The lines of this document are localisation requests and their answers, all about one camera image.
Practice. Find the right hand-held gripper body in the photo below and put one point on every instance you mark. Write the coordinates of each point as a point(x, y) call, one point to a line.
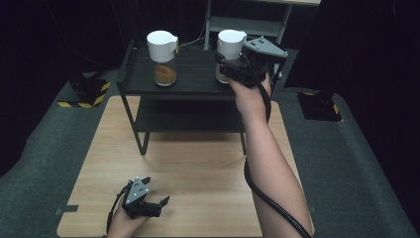
point(257, 58)

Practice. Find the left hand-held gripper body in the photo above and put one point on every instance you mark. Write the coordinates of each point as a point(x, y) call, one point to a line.
point(138, 198)

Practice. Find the glass jar with white powder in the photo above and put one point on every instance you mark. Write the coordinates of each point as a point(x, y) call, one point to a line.
point(229, 43)

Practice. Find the black metal rack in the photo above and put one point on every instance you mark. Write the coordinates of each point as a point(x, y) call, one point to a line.
point(194, 77)

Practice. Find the glass jar with brown powder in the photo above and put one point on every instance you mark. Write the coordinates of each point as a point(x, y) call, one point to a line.
point(163, 59)

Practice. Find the person's left hand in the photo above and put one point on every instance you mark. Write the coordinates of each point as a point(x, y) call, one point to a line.
point(124, 224)

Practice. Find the person's right hand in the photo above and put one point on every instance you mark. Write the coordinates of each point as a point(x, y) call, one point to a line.
point(251, 99)

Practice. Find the black tape strip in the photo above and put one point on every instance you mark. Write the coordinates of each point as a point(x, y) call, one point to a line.
point(67, 209)

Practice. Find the dark base with yellow marks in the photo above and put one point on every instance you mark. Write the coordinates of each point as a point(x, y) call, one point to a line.
point(318, 105)

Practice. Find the yellow black striped base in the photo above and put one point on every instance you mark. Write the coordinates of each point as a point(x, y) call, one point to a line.
point(86, 92)

